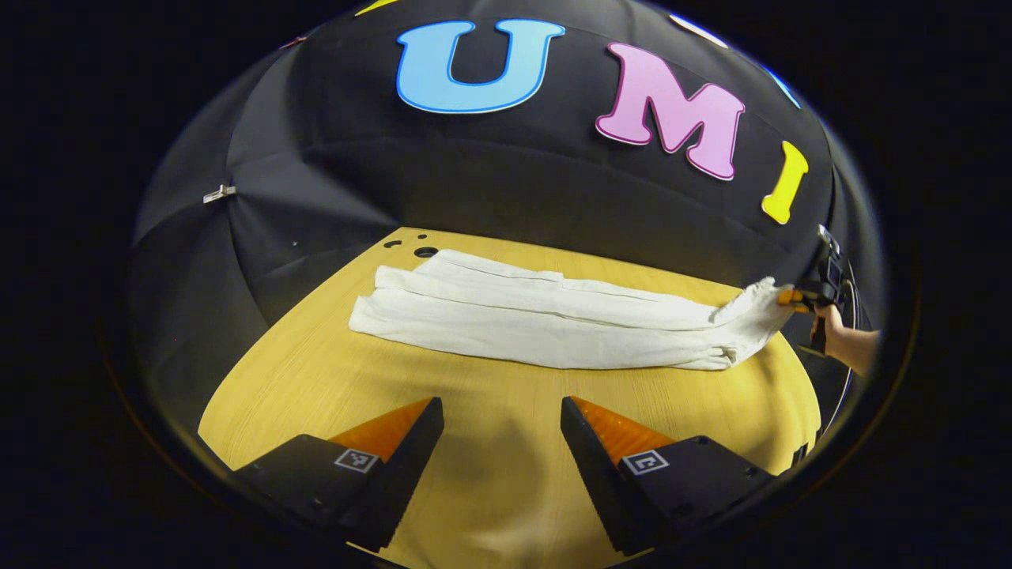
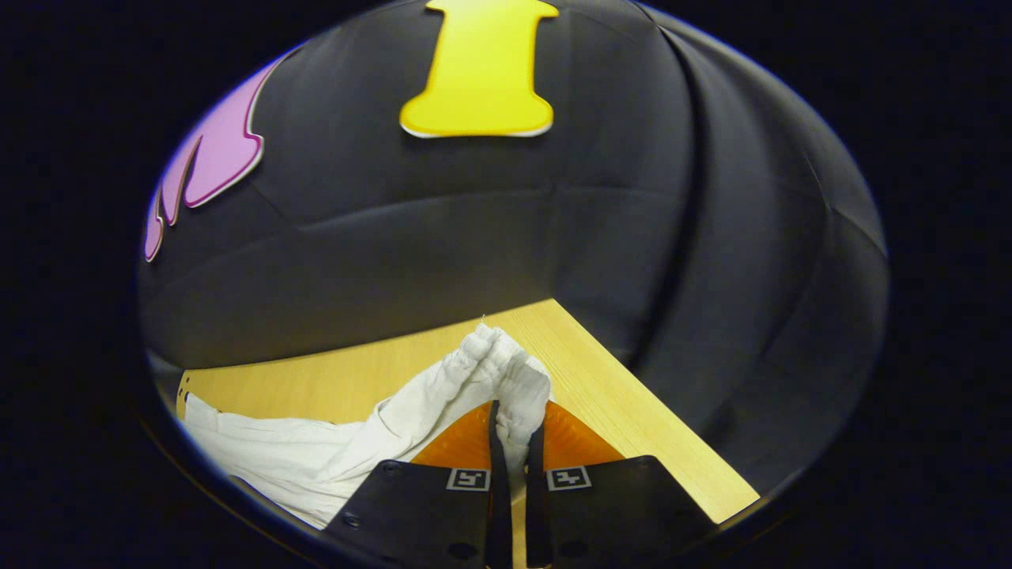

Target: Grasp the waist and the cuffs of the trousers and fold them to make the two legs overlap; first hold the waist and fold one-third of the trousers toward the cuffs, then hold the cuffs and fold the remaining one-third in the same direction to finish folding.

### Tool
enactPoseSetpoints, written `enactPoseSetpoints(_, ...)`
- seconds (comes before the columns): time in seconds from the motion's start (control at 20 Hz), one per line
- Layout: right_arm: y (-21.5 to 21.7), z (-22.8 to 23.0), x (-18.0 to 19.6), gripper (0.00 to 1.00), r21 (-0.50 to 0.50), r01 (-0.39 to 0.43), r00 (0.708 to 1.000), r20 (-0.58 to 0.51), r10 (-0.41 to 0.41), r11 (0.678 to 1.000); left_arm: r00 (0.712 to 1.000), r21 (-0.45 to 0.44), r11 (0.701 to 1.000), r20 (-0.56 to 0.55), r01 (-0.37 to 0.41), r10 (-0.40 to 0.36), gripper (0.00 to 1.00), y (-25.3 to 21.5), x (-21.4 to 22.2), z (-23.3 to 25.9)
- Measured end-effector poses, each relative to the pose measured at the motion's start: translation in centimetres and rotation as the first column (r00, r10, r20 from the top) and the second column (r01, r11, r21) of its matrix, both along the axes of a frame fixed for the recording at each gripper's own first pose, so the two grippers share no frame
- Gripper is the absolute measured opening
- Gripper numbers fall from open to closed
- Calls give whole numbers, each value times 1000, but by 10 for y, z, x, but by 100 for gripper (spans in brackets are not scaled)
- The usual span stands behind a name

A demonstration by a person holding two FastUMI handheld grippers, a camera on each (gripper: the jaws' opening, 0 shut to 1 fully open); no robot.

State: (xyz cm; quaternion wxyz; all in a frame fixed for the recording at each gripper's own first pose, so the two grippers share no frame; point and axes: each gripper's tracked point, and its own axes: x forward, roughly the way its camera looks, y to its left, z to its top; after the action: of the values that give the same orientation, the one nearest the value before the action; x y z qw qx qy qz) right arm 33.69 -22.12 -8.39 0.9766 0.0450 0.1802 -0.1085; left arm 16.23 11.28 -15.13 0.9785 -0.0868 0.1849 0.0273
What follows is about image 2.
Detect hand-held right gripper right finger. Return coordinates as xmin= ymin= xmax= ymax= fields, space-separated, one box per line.
xmin=526 ymin=400 xmax=716 ymax=569

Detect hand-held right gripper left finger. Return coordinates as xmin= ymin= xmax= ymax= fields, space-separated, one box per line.
xmin=320 ymin=400 xmax=513 ymax=569

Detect white jeans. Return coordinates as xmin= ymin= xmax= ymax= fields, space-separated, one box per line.
xmin=183 ymin=322 xmax=553 ymax=529

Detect black backdrop cloth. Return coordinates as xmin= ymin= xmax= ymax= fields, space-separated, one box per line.
xmin=138 ymin=0 xmax=890 ymax=495

